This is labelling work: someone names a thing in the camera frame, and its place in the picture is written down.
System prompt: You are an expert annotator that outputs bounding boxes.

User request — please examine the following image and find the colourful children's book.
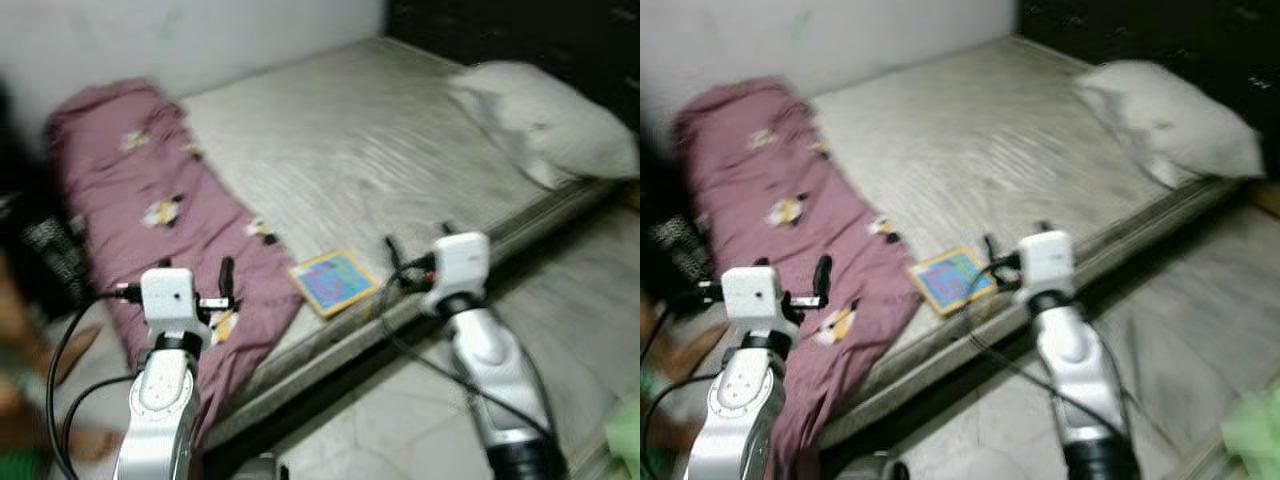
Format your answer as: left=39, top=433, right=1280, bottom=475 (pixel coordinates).
left=288, top=250, right=383, bottom=319
left=908, top=246, right=999, bottom=319

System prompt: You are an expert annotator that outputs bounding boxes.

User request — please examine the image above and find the silver left robot leg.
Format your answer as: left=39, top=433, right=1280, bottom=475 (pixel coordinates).
left=840, top=452, right=911, bottom=480
left=235, top=452, right=291, bottom=480

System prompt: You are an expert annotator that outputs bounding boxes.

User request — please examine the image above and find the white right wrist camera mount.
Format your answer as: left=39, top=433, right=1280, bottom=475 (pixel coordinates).
left=420, top=232, right=491, bottom=313
left=1017, top=230, right=1076, bottom=301

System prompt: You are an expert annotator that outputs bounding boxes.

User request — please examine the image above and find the purple penguin print blanket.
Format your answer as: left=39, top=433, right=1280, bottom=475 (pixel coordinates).
left=672, top=78, right=926, bottom=480
left=45, top=78, right=306, bottom=451

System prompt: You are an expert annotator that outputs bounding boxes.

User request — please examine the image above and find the white pillow green tree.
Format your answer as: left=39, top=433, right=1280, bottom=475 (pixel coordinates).
left=1072, top=60, right=1266, bottom=191
left=447, top=62, right=641, bottom=191

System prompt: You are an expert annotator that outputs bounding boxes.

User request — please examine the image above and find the black bag white lettering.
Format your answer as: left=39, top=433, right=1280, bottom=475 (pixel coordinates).
left=15, top=200, right=101, bottom=321
left=645, top=210, right=716, bottom=311

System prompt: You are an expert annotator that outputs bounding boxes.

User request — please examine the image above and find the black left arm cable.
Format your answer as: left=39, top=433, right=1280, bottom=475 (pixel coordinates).
left=60, top=373, right=141, bottom=471
left=640, top=373, right=723, bottom=471

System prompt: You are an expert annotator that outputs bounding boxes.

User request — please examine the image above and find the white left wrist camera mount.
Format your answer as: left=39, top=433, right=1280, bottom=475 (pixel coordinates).
left=140, top=267, right=213, bottom=346
left=720, top=265, right=791, bottom=346

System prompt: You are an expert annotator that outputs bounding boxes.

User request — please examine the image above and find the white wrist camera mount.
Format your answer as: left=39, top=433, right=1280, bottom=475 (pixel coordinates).
left=1017, top=230, right=1076, bottom=301
left=140, top=267, right=213, bottom=346
left=720, top=265, right=791, bottom=346
left=420, top=232, right=491, bottom=313

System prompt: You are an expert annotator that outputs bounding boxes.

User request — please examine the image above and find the dark tufted headboard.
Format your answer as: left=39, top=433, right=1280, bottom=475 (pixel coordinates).
left=1015, top=0, right=1280, bottom=171
left=385, top=0, right=641, bottom=131

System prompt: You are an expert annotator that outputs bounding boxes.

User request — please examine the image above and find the black left wrist camera cable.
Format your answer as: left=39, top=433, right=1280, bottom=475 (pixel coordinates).
left=45, top=283, right=143, bottom=480
left=640, top=283, right=723, bottom=371

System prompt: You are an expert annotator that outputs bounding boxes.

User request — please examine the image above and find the light green cloth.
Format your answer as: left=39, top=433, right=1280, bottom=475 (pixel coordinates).
left=605, top=415, right=641, bottom=479
left=1222, top=388, right=1280, bottom=473

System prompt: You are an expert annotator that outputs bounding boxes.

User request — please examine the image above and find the white quilted mattress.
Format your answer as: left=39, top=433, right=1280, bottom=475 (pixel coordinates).
left=175, top=38, right=626, bottom=451
left=805, top=38, right=1246, bottom=451

